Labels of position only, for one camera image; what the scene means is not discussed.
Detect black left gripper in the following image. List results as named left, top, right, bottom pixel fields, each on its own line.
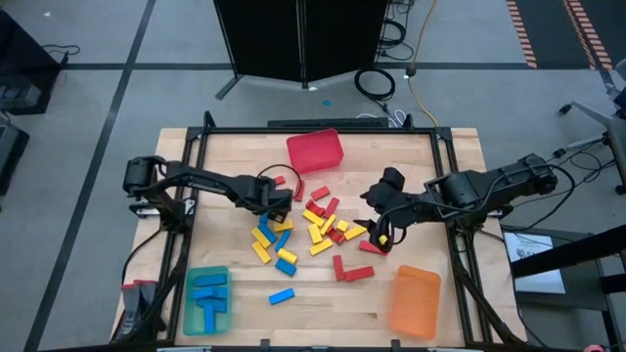
left=230, top=174, right=295, bottom=225

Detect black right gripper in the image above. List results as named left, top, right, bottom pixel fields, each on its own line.
left=360, top=184, right=425, bottom=236

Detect red plastic bin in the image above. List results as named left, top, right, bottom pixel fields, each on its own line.
left=286, top=128, right=345, bottom=175

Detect black power strip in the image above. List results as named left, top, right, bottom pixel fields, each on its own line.
left=267, top=117, right=391, bottom=130

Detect orange plastic bin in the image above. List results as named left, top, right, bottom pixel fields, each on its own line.
left=388, top=264, right=442, bottom=341

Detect green plastic bin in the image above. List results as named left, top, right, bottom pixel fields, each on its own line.
left=183, top=265, right=234, bottom=337

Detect white paper sheet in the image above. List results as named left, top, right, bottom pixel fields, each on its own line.
left=503, top=231, right=567, bottom=295

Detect black and red device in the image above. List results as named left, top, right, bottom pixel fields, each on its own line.
left=111, top=278, right=168, bottom=343

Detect black beam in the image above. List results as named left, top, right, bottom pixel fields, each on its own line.
left=510, top=223, right=626, bottom=280

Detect grey side table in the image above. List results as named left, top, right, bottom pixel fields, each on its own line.
left=499, top=223, right=626, bottom=352

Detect grey office chair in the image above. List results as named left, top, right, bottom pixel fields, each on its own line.
left=559, top=57, right=626, bottom=196

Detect dark grey box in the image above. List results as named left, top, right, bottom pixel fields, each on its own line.
left=0, top=112, right=31, bottom=197

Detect black cabinet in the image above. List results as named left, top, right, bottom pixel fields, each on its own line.
left=0, top=9, right=64, bottom=116

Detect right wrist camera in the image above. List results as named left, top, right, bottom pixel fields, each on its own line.
left=380, top=166, right=406, bottom=192

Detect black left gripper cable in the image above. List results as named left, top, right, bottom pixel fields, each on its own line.
left=255, top=163, right=304, bottom=202

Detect white cable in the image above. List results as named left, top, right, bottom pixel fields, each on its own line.
left=355, top=109, right=408, bottom=129

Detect coiled black cable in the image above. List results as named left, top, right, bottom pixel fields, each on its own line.
left=353, top=67, right=397, bottom=103

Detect yellow extension cable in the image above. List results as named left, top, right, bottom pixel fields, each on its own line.
left=405, top=0, right=440, bottom=128

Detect black cable bundle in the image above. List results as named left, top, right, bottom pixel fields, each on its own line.
left=379, top=0, right=417, bottom=63

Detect black floor cables with plug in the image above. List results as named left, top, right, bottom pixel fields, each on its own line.
left=494, top=139, right=618, bottom=211

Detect black floor cable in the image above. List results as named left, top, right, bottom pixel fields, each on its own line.
left=41, top=43, right=82, bottom=67

